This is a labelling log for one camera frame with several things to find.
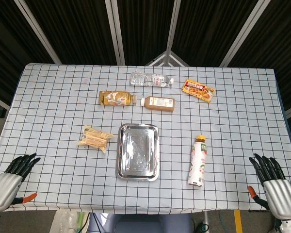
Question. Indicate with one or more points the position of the white pink drink bottle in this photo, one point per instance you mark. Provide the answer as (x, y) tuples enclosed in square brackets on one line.
[(198, 163)]

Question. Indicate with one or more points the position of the clear water bottle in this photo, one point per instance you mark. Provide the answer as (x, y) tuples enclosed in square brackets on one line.
[(150, 79)]

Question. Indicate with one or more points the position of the rectangular metal tray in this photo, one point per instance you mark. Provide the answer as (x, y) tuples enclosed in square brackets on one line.
[(137, 152)]

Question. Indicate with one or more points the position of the brown milk tea bottle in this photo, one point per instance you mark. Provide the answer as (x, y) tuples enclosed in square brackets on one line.
[(158, 102)]

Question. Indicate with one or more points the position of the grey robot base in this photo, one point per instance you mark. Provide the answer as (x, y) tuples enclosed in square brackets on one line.
[(152, 223)]

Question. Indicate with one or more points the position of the yellow juice bottle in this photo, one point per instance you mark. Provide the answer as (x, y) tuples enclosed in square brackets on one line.
[(116, 98)]

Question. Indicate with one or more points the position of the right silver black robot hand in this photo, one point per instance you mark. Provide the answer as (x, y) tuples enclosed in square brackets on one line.
[(277, 191)]

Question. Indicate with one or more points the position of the clear plastic bag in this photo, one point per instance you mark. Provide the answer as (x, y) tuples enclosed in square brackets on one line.
[(64, 222)]

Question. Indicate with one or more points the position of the orange curry box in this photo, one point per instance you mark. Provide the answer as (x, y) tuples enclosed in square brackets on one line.
[(198, 89)]

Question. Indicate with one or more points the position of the blue checkered tablecloth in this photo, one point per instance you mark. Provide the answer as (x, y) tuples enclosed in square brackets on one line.
[(63, 109)]

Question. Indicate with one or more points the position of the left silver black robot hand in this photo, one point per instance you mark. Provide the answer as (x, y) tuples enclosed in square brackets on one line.
[(5, 188)]

